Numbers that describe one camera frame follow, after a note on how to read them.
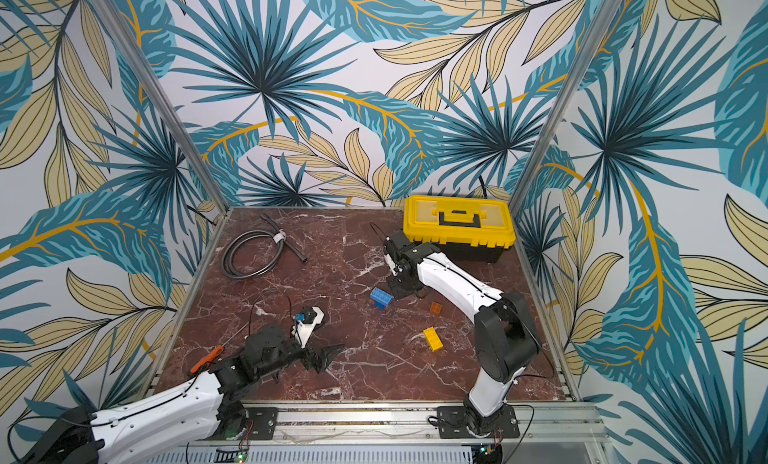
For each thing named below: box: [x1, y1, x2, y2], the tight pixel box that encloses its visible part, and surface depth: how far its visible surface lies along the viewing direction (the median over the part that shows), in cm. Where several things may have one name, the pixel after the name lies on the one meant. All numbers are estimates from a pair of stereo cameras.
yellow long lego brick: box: [423, 326, 443, 352], surface depth 88 cm
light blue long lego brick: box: [370, 286, 394, 310], surface depth 92 cm
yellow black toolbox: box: [403, 194, 517, 263], surface depth 97 cm
